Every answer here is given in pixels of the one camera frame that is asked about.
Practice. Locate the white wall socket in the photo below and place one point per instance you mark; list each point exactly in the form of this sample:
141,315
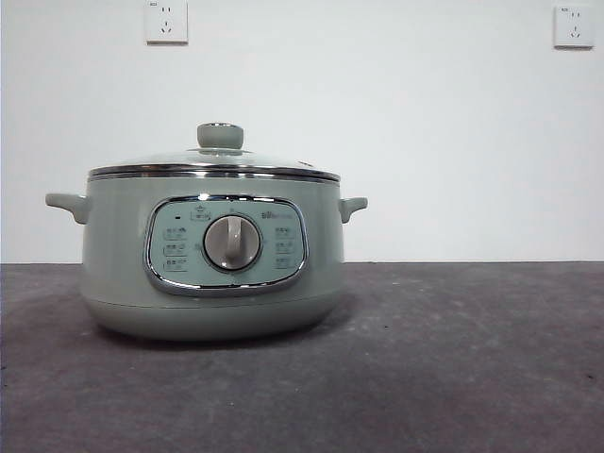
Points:
166,23
574,27

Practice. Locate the glass lid with green knob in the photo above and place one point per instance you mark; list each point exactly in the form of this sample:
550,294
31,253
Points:
220,137

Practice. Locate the pale green electric pot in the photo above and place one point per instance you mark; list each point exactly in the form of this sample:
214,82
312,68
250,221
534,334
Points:
118,245

